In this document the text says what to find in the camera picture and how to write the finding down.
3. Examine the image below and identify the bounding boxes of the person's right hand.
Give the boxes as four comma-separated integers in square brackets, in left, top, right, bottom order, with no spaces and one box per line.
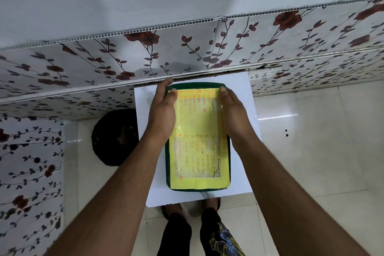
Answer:
[218,86,259,153]

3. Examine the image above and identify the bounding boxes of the person's left foot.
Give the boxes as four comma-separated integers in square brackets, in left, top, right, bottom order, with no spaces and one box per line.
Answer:
[161,203,184,220]

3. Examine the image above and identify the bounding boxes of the green tray with yellow sheet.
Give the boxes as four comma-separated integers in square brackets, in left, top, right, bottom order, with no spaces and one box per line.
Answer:
[164,82,231,192]

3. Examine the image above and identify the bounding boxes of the person's left hand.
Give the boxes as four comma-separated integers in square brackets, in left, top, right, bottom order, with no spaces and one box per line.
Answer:
[143,78,178,146]

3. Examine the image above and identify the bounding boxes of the person's right forearm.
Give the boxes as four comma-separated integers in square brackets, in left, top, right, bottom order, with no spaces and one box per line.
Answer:
[230,139,371,256]

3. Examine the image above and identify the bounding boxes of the person's right foot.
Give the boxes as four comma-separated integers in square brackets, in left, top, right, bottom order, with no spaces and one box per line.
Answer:
[202,197,221,212]

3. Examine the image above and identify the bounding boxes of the person's foot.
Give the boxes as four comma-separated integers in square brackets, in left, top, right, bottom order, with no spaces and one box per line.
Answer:
[202,197,221,212]
[161,203,184,220]

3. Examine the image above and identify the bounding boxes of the white square board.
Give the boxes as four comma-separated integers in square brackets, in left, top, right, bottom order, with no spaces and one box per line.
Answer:
[134,72,262,208]

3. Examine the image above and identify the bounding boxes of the person's left forearm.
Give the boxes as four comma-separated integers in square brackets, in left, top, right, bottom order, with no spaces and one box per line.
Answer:
[45,136,174,256]

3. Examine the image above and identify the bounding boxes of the black bin with bag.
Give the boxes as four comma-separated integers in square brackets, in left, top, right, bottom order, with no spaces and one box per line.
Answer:
[91,109,140,167]

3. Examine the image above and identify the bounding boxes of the black printed trousers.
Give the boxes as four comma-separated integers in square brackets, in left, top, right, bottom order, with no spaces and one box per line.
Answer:
[157,208,245,256]

